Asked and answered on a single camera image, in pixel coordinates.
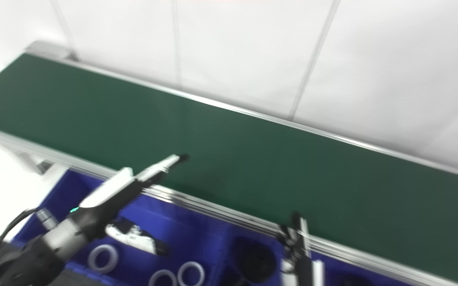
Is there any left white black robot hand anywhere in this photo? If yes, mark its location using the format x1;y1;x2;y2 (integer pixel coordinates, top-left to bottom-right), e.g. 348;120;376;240
67;154;190;257

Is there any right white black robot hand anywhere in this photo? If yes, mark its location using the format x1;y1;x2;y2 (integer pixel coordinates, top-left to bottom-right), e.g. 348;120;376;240
276;212;326;286

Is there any blue plastic bin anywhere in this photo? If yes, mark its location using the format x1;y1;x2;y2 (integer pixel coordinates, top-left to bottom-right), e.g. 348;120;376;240
11;168;231;286
212;222;414;286

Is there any white toothed ring part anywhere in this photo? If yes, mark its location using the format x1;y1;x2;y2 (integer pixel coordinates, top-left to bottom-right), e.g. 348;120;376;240
177;261;206;286
149;270;178;286

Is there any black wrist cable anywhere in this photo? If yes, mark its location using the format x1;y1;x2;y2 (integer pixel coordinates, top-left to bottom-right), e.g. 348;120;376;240
0;207;41;280

